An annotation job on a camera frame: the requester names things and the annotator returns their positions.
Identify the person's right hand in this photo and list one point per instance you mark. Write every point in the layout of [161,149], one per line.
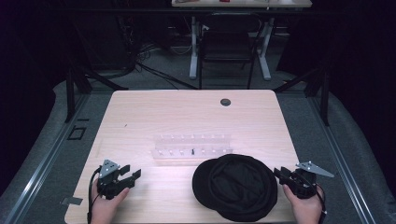
[305,210]

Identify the grey tape piece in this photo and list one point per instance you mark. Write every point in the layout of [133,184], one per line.
[71,201]

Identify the aluminium floor rail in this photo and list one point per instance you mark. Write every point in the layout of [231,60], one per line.
[43,165]
[342,168]

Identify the white-legged desk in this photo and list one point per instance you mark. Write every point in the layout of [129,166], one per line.
[243,3]

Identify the black hat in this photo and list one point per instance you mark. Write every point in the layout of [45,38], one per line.
[236,188]

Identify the person's left hand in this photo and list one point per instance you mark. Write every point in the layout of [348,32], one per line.
[104,208]

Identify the black metal frame stand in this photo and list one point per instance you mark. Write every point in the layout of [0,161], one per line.
[320,90]
[74,87]

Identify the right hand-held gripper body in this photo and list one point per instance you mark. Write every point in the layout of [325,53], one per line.
[303,185]

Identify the black chair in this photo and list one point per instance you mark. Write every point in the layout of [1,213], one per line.
[227,43]

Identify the dark round table grommet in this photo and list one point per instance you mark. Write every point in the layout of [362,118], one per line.
[225,102]

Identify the clear acrylic peg rack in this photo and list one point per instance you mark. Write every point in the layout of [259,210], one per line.
[191,146]

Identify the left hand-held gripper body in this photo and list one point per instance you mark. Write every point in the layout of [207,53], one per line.
[107,182]

